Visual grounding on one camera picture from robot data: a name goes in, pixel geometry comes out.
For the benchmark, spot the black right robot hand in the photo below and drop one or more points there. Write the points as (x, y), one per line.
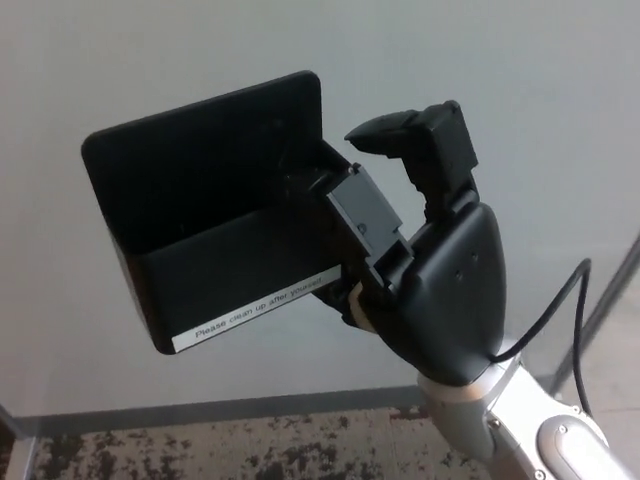
(450, 290)

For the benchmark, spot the black magnetic container white label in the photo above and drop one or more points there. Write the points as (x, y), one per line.
(200, 200)

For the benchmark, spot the whiteboard with silver frame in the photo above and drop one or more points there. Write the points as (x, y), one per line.
(450, 50)

